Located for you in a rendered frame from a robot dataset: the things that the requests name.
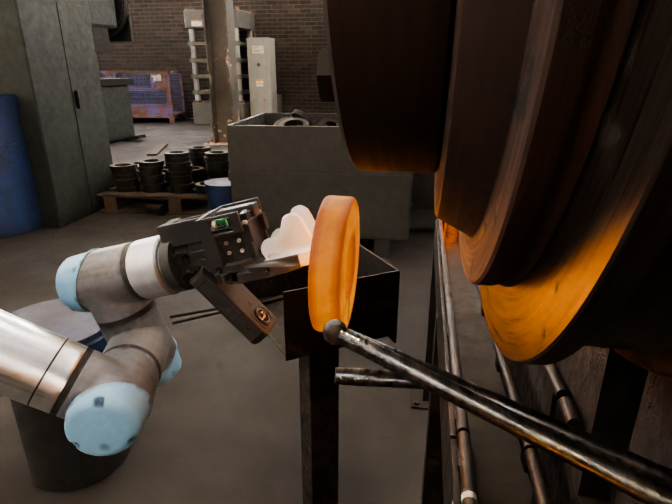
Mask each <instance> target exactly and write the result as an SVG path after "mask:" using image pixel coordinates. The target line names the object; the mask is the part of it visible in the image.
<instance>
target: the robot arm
mask: <svg viewBox="0 0 672 504"><path fill-rule="evenodd" d="M249 202H250V203H249ZM236 205H237V206H236ZM215 212H216V215H217V216H215V214H214V213H215ZM314 225H315V220H314V218H313V216H312V215H311V213H310V211H309V210H308V208H306V207H305V206H302V205H298V206H295V207H293V208H292V209H291V212H290V213H289V214H286V215H285V216H284V217H283V218H282V222H281V228H279V229H276V230H275V231H274V232H273V233H272V235H271V238H269V236H268V233H267V229H268V228H269V224H268V220H267V217H266V214H265V212H262V209H261V205H260V202H259V199H258V197H256V198H252V199H248V200H244V201H239V202H235V203H231V204H226V205H222V206H219V207H217V208H216V209H214V210H211V211H209V212H207V213H206V214H202V215H198V216H193V217H189V218H185V219H181V217H180V218H176V219H171V220H170V221H168V222H167V223H165V224H163V225H161V226H159V227H157V231H158V234H159V235H158V236H153V237H149V238H145V239H141V240H137V241H132V242H128V243H123V244H119V245H114V246H110V247H105V248H95V249H91V250H89V251H88V252H86V253H82V254H79V255H75V256H72V257H69V258H67V259H66V260H65V261H64V262H63V263H62V264H61V265H60V267H59V269H58V271H57V274H56V290H57V293H58V296H59V298H60V300H61V301H62V303H63V304H64V305H66V306H68V307H69V308H70V309H71V310H73V311H77V312H91V313H92V315H93V317H94V319H95V321H96V322H97V324H98V326H99V328H100V330H101V332H102V334H103V336H104V338H105V340H106V342H107V345H106V347H105V349H104V351H103V353H101V352H99V351H96V350H94V349H91V348H89V347H88V346H86V345H83V344H81V343H78V342H76V341H74V340H71V339H69V338H67V337H64V336H62V335H60V334H57V333H55V332H53V331H50V330H48V329H46V328H43V327H41V326H39V325H36V324H34V323H32V322H29V321H27V320H25V319H22V318H20V317H18V316H15V315H13V314H11V313H8V312H6V311H3V310H1V309H0V395H1V396H4V397H7V398H9V399H12V400H15V401H17V402H20V403H23V404H25V405H28V406H31V407H33V408H36V409H39V410H41V411H44V412H47V413H50V414H53V415H55V416H57V417H60V418H62V419H65V422H64V430H65V434H66V437H67V439H68V440H69V442H72V443H73V444H74V445H75V446H76V448H77V449H78V450H80V451H81V452H84V453H86V454H89V455H94V456H109V455H114V454H117V453H120V452H122V451H124V450H125V449H127V448H128V447H130V446H131V445H132V444H133V443H134V442H135V441H136V440H137V439H138V438H139V436H140V434H141V431H142V429H143V426H144V424H145V421H146V420H147V419H148V417H149V415H150V413H151V409H152V401H153V398H154V395H155V392H156V389H157V388H158V387H160V386H162V385H164V384H166V383H167V382H169V381H170V380H171V379H173V377H174V375H175V374H177V373H178V372H179V370H180V368H181V364H182V360H181V357H180V354H179V352H178V348H177V343H176V341H175V339H174V338H173V336H172V335H171V333H170V331H169V329H168V327H167V324H166V322H165V320H164V318H163V316H162V314H161V311H160V309H159V307H158V305H157V303H156V301H155V299H154V298H159V297H164V296H169V295H175V294H179V293H181V292H182V291H186V290H191V289H194V288H196V289H197V290H198V291H199V292H200V293H201V294H202V295H203V296H204V297H205V298H206V299H207V300H208V301H209V302H210V303H211V304H212V305H213V306H214V307H215V308H216V309H217V310H218V311H219V312H220V313H221V314H222V315H223V316H224V317H225V318H226V319H227V320H228V321H229V322H230V323H231V324H232V325H233V326H234V327H235V328H237V329H238V330H239V331H240V332H241V333H242V334H243V335H244V336H245V337H246V338H247V339H248V340H249V341H250V342H251V343H252V344H258V343H259V342H261V341H262V340H263V339H264V338H265V337H267V336H268V335H269V333H270V332H271V330H272V328H273V327H274V325H275V323H276V317H275V316H274V315H273V314H272V313H271V312H270V311H269V310H268V309H267V308H266V307H265V306H264V305H263V304H262V303H261V302H260V301H259V300H258V299H257V298H256V297H255V296H254V295H253V294H252V293H251V292H250V291H249V290H248V289H247V288H246V287H245V286H244V285H243V284H242V283H247V282H250V281H254V280H260V279H265V278H269V277H273V276H276V275H279V274H283V273H286V272H289V271H292V270H295V269H299V268H300V267H302V266H306V265H309V258H310V249H311V242H312V236H313V230H314ZM201 266H203V267H202V268H201Z"/></svg>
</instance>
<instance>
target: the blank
mask: <svg viewBox="0 0 672 504"><path fill-rule="evenodd" d="M359 245H360V217H359V207H358V203H357V200H356V198H354V197H349V196H334V195H329V196H326V197H325V198H324V200H323V201H322V203H321V206H320V208H319V211H318V214H317V217H316V221H315V225H314V230H313V236H312V242H311V249H310V258H309V270H308V307H309V315H310V320H311V324H312V326H313V328H314V329H315V330H316V331H318V332H323V327H324V325H325V324H326V323H327V322H328V321H330V320H332V319H338V320H340V321H342V322H343V323H344V324H345V325H346V327H348V324H349V321H350V317H351V313H352V308H353V303H354V297H355V290H356V282H357V273H358V262H359Z"/></svg>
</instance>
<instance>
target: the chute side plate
mask: <svg viewBox="0 0 672 504"><path fill-rule="evenodd" d="M434 269H435V294H436V305H437V307H438V320H437V346H438V367H439V368H441V369H443V370H445V371H448V372H450V373H451V369H450V357H449V346H448V338H447V323H446V312H445V300H444V290H443V278H442V266H441V259H440V243H439V232H438V222H437V219H436V220H435V233H434ZM439 398H440V423H441V449H442V475H443V501H444V504H452V500H453V504H461V498H460V482H459V471H458V467H457V440H456V426H455V424H454V412H453V411H454V404H453V403H451V402H449V401H447V400H445V399H443V398H441V397H439Z"/></svg>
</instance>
